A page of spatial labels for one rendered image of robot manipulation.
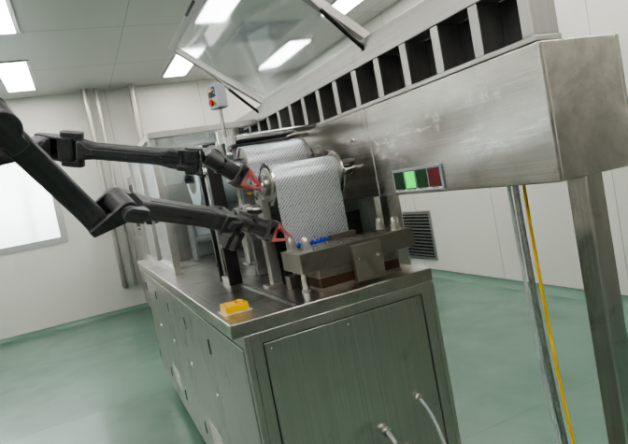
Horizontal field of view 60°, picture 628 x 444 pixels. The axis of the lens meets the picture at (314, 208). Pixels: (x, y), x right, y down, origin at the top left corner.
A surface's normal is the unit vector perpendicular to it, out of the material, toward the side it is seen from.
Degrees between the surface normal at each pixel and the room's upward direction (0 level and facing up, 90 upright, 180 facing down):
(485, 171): 90
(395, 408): 90
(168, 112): 90
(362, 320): 90
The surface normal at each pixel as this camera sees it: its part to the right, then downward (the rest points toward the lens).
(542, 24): 0.40, -0.02
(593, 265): -0.90, 0.19
